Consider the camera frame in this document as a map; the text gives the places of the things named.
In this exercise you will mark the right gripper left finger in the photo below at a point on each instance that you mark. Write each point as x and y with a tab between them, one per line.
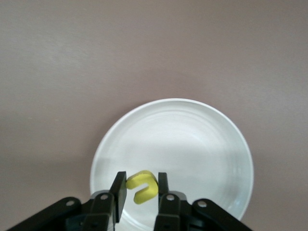
119	195

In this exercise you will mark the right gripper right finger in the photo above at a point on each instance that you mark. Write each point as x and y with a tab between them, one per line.
166	207

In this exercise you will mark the yellow foam letter u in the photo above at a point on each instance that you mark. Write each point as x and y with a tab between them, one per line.
137	180

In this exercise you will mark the beige round plate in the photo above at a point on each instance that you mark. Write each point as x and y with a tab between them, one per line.
183	144

